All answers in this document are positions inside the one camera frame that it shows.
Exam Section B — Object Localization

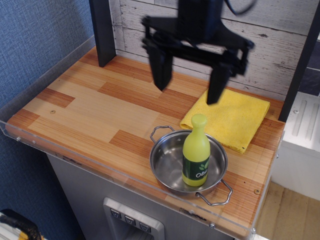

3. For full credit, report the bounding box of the clear acrylic table guard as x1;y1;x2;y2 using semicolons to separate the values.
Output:
1;38;284;240

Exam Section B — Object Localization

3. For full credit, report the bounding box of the yellow folded towel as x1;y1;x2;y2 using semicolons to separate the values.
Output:
180;89;271;154

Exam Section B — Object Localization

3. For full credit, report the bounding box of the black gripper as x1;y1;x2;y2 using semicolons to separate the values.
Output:
141;0;255;105

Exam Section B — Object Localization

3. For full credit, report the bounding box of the black frame post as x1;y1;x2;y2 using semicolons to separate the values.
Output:
89;0;117;67
278;1;320;122

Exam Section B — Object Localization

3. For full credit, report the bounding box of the silver dispenser button panel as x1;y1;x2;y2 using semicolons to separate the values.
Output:
103;197;165;240

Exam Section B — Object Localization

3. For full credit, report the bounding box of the yellow black object corner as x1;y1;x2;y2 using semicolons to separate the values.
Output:
0;213;46;240

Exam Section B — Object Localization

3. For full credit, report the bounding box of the black braided cable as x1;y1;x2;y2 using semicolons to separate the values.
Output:
223;0;258;15

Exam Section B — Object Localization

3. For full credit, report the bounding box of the yellow olive oil bottle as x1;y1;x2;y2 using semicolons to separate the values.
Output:
182;114;211;187

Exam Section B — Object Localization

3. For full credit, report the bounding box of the black right frame post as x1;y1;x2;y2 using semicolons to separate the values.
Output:
278;1;320;122

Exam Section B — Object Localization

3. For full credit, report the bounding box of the grey toy fridge cabinet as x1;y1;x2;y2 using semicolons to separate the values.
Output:
48;155;233;240

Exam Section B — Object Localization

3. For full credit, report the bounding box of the stainless steel pot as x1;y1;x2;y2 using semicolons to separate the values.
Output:
149;125;233;207

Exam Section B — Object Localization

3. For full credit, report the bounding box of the black left frame post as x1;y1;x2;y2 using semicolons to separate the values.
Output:
89;0;117;67

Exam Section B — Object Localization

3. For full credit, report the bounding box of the white toy sink unit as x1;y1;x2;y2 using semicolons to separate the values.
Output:
271;92;320;200

